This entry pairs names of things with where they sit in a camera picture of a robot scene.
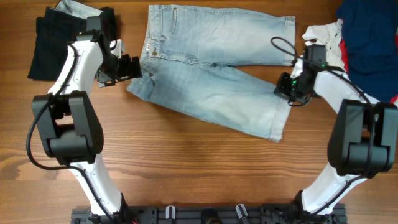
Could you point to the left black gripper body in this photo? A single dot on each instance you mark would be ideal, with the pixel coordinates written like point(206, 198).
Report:
point(119, 69)

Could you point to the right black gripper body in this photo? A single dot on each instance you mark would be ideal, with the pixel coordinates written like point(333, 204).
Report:
point(291, 88)

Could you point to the light blue denim shorts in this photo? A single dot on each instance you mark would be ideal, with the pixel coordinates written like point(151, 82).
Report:
point(191, 62)

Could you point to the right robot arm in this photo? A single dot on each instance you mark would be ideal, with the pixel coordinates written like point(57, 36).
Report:
point(362, 142)

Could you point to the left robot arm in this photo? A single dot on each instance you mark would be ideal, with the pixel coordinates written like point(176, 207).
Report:
point(68, 126)

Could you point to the white crumpled garment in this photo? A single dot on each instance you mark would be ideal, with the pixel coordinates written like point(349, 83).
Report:
point(328, 35)

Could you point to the folded black shorts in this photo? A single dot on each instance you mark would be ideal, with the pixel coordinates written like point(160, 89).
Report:
point(55, 29)

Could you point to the navy blue red garment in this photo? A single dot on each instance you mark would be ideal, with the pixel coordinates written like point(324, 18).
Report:
point(369, 32)

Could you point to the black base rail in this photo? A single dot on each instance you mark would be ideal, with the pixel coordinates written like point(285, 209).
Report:
point(265, 214)

